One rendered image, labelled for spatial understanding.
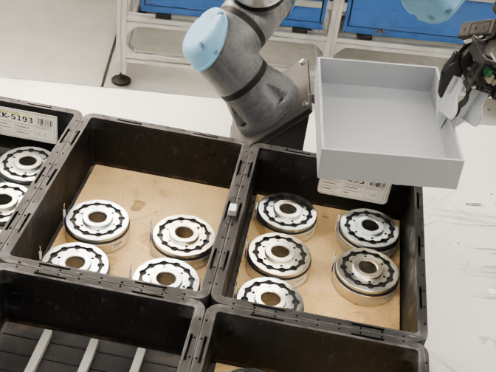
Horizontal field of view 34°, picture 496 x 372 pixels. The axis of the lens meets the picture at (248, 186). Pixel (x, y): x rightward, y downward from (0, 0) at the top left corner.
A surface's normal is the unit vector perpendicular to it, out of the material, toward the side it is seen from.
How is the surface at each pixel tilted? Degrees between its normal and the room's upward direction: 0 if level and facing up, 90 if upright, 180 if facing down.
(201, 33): 50
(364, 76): 90
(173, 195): 0
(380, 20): 90
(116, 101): 0
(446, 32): 90
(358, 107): 2
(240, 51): 60
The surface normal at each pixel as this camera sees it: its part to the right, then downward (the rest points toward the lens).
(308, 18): 0.00, 0.61
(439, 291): 0.11, -0.79
